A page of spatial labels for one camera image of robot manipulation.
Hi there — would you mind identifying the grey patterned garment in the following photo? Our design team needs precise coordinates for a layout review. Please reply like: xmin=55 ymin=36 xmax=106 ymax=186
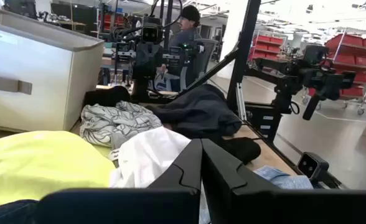
xmin=79 ymin=100 xmax=164 ymax=149

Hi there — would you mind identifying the white and blue bag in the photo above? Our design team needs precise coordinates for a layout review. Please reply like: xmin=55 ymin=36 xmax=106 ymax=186
xmin=151 ymin=70 xmax=181 ymax=93

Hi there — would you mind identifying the dark computer monitor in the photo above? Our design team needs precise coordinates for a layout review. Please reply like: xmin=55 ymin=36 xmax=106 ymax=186
xmin=2 ymin=0 xmax=38 ymax=19

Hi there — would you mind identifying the person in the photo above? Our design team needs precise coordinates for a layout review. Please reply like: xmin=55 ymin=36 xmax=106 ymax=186
xmin=159 ymin=4 xmax=204 ymax=78

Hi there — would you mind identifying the grey office chair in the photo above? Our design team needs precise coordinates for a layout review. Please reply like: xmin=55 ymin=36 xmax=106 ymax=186
xmin=182 ymin=37 xmax=218 ymax=90

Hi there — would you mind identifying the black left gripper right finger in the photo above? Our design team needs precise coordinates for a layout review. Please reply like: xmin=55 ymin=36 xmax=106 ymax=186
xmin=201 ymin=138 xmax=279 ymax=200

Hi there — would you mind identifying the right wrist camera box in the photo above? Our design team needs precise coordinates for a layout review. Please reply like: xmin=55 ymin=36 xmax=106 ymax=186
xmin=141 ymin=17 xmax=164 ymax=44

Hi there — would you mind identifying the dark charcoal garment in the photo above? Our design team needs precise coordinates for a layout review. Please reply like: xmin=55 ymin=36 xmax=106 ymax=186
xmin=145 ymin=83 xmax=243 ymax=144

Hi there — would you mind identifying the navy blue garment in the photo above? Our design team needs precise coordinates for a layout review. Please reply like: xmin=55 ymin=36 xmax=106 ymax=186
xmin=0 ymin=198 xmax=40 ymax=224

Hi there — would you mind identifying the small black table camera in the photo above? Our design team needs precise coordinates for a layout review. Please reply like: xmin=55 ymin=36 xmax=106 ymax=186
xmin=296 ymin=151 xmax=330 ymax=184

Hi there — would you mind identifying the beige fabric storage bin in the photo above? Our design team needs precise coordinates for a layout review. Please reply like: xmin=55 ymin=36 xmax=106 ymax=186
xmin=0 ymin=7 xmax=105 ymax=132

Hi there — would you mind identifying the white crinkled garment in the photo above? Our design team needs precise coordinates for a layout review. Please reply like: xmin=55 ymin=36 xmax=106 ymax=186
xmin=110 ymin=126 xmax=202 ymax=190

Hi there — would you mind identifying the red bin rack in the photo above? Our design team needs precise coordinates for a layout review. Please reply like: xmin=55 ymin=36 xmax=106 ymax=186
xmin=247 ymin=33 xmax=286 ymax=62
xmin=307 ymin=30 xmax=366 ymax=116
xmin=97 ymin=12 xmax=126 ymax=32

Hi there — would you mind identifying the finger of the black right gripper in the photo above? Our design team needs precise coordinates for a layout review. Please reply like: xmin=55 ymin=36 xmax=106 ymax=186
xmin=148 ymin=46 xmax=164 ymax=80
xmin=133 ymin=46 xmax=149 ymax=80

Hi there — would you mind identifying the black aluminium rig frame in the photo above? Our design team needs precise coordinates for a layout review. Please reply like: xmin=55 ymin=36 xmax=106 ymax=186
xmin=159 ymin=0 xmax=347 ymax=190

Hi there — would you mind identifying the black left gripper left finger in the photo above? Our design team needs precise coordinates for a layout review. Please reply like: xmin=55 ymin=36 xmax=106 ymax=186
xmin=148 ymin=138 xmax=202 ymax=192

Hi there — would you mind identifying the light grey-blue garment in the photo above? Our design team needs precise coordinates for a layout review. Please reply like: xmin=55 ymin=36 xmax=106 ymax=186
xmin=253 ymin=165 xmax=314 ymax=190

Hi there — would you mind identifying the neon yellow garment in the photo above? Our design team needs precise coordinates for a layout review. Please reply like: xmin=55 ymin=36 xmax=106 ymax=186
xmin=0 ymin=108 xmax=117 ymax=211

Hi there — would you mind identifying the black garment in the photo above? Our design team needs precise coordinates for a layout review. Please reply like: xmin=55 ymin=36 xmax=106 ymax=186
xmin=222 ymin=136 xmax=262 ymax=165
xmin=82 ymin=85 xmax=131 ymax=108

